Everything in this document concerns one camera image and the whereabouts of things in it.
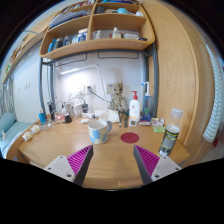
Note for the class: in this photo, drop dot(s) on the white pump bottle red cap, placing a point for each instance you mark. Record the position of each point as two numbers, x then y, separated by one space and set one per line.
134 108

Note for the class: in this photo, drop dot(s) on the wooden shelf unit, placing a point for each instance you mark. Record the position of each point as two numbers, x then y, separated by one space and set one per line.
100 45

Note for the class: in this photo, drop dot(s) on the small white roll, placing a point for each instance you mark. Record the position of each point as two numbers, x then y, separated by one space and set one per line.
35 129
27 136

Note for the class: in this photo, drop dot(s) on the small white digital clock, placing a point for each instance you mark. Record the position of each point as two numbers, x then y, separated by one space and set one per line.
132 122

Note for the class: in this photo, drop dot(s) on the brown tree creature figurine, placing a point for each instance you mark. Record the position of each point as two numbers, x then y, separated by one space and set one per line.
118 100

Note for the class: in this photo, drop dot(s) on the cream mug with blue map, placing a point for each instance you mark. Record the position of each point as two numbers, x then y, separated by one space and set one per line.
98 133

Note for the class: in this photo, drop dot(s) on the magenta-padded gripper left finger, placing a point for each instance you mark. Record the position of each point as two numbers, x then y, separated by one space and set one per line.
71 166

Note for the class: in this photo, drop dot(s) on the green white striped towel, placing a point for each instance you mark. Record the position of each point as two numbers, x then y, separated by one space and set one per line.
215 110

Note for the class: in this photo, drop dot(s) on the small white oval object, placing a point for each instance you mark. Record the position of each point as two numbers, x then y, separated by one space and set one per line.
85 121

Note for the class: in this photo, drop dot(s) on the pale snack packet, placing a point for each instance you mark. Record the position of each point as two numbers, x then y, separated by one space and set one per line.
156 121

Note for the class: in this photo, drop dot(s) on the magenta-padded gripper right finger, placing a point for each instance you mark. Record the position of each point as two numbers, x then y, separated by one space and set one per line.
156 166

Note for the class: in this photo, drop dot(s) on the bed with blue sheet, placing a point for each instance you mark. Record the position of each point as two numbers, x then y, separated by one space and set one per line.
13 133

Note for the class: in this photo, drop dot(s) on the wooden wardrobe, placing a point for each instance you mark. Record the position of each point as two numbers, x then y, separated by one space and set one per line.
180 73

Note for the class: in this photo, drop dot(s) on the flat round red coaster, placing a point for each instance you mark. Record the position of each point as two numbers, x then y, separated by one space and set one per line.
130 137

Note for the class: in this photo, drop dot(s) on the tall black device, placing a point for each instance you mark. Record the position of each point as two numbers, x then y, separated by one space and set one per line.
51 111

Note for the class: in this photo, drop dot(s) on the blue bottle with white nozzle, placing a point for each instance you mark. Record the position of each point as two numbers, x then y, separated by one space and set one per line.
147 103

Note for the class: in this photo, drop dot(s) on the small blue bottle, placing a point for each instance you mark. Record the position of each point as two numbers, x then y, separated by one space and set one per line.
42 117

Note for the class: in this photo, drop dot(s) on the white tissue pack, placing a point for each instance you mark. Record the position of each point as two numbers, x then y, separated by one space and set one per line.
111 116

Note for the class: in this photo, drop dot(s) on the clear bottle with dark label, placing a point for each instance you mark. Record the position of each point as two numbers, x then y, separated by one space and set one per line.
169 138

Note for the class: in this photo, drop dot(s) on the green packet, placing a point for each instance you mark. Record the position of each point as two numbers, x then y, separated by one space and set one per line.
159 129

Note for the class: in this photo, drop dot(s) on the white charger block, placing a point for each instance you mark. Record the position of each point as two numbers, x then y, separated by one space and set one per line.
78 109

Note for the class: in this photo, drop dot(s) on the blue flat pack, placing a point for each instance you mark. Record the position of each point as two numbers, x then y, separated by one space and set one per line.
145 120

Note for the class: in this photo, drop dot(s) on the small black jar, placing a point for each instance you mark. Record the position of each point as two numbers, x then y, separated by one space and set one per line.
68 119

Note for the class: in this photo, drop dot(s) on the light blue pillow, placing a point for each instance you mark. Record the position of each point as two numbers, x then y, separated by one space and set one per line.
6 121

